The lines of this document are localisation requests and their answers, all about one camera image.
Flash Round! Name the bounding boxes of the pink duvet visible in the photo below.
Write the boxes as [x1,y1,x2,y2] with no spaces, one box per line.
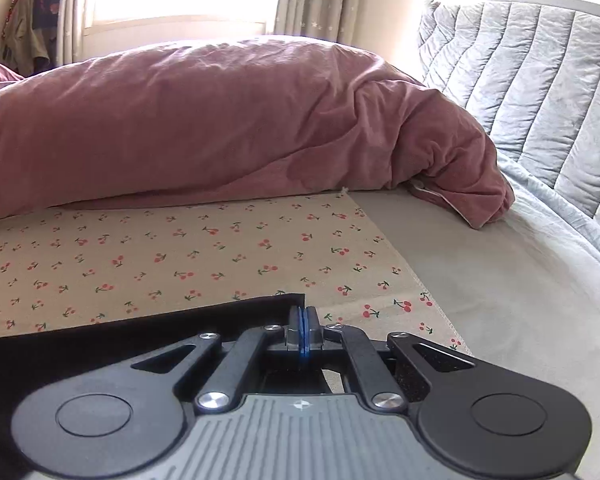
[0,37,517,231]

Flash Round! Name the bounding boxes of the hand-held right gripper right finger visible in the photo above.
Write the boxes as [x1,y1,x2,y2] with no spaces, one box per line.
[304,306,475,414]

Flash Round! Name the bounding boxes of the black pants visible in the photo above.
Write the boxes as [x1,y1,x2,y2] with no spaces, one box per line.
[0,292,307,480]

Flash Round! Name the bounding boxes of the grey quilted blanket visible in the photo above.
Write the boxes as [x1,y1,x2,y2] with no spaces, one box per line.
[417,0,600,266]

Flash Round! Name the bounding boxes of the grey bed sheet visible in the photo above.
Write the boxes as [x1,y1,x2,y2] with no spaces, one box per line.
[350,152,600,480]

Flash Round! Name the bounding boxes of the cherry print bed sheet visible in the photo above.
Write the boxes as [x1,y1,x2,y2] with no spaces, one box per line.
[0,187,473,357]

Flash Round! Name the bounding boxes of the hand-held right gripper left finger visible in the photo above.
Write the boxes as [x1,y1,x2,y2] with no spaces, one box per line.
[129,306,306,415]

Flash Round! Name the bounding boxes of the dark hanging clothes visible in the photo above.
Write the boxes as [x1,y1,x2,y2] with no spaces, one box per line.
[0,0,65,74]

